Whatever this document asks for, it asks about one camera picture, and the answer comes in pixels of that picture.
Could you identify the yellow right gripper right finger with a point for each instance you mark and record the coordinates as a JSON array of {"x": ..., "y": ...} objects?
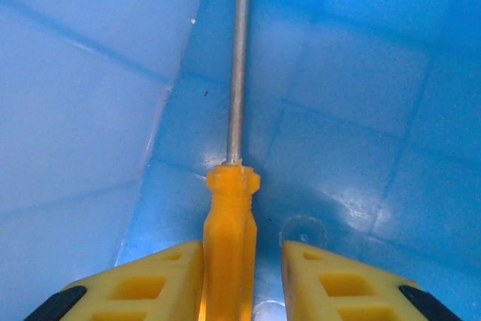
[{"x": 349, "y": 291}]

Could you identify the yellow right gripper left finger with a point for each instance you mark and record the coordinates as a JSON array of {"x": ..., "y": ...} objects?
[{"x": 143, "y": 291}]

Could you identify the blue plastic bin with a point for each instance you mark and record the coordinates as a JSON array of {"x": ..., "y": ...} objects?
[{"x": 357, "y": 91}]

